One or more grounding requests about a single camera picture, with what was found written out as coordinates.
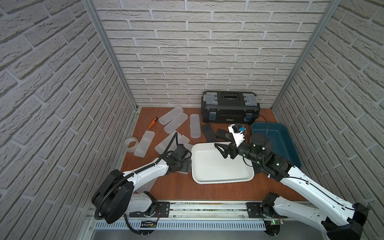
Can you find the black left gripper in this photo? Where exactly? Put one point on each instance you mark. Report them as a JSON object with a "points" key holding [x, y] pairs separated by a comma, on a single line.
{"points": [[185, 162]]}

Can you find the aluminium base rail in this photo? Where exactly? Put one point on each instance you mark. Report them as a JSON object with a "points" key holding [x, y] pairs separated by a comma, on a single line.
{"points": [[169, 215]]}

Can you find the flat black pencil case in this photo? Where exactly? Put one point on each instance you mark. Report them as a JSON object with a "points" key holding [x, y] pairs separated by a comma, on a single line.
{"points": [[224, 135]]}

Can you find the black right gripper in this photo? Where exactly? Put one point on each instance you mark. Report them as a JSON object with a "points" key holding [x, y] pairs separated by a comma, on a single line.
{"points": [[232, 147]]}

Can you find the teal plastic storage tray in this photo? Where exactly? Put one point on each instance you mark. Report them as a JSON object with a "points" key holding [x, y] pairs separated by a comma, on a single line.
{"points": [[280, 140]]}

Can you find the ribbed translucent pencil case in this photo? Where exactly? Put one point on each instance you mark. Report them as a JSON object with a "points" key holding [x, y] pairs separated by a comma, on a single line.
{"points": [[171, 115], [195, 127]]}

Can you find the black plastic toolbox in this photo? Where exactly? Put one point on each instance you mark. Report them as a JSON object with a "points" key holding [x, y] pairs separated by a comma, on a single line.
{"points": [[225, 107]]}

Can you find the clear tape roll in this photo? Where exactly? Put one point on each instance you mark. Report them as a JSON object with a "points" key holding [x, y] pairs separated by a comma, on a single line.
{"points": [[131, 144]]}

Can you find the orange handled screwdriver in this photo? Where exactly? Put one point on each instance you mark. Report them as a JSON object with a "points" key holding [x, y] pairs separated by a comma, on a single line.
{"points": [[153, 122]]}

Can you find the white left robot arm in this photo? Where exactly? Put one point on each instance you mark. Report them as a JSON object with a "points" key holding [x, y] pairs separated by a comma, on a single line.
{"points": [[116, 194]]}

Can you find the long black pencil case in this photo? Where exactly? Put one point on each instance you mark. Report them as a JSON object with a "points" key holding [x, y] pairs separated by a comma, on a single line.
{"points": [[209, 133]]}

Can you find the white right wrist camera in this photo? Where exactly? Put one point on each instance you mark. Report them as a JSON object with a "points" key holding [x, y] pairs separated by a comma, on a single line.
{"points": [[237, 131]]}

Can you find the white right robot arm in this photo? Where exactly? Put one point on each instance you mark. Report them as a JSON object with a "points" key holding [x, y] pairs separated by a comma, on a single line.
{"points": [[333, 216]]}

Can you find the smooth translucent pencil case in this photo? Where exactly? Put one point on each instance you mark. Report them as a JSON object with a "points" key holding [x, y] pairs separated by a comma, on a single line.
{"points": [[175, 123]]}

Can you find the small translucent pencil case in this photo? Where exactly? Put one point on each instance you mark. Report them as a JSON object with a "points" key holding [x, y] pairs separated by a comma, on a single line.
{"points": [[144, 144]]}

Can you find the white plastic storage box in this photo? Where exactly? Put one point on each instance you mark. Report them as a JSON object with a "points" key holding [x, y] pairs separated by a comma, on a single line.
{"points": [[210, 167]]}

